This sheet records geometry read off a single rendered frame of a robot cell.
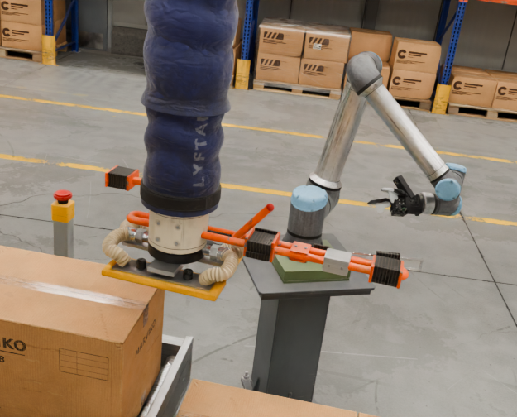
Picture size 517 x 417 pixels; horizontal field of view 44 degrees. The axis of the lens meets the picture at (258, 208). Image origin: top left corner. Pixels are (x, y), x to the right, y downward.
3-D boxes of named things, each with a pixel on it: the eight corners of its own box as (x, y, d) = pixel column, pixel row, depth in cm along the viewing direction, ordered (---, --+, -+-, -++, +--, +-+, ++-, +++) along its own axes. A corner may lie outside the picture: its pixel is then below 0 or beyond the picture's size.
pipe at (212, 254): (103, 261, 181) (104, 243, 179) (141, 227, 203) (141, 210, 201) (218, 287, 175) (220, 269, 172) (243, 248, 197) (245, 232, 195)
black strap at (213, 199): (126, 202, 173) (126, 189, 172) (159, 174, 194) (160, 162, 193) (205, 218, 169) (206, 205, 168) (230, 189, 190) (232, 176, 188)
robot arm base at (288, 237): (273, 242, 282) (276, 221, 278) (313, 239, 288) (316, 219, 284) (289, 261, 265) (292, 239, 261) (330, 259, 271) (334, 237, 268)
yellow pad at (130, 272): (100, 275, 181) (100, 260, 179) (116, 260, 190) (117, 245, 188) (215, 302, 174) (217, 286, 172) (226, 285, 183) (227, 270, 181)
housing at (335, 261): (321, 271, 175) (323, 257, 173) (325, 261, 181) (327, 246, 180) (347, 277, 174) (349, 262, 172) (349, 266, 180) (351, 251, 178)
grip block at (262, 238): (241, 257, 178) (244, 238, 176) (251, 242, 187) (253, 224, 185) (270, 264, 177) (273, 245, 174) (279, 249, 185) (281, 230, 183)
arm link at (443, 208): (456, 189, 269) (449, 211, 272) (428, 187, 266) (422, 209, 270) (466, 198, 260) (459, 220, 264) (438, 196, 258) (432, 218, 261)
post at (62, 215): (55, 409, 285) (50, 203, 245) (62, 400, 291) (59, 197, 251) (70, 412, 284) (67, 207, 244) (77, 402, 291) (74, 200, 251)
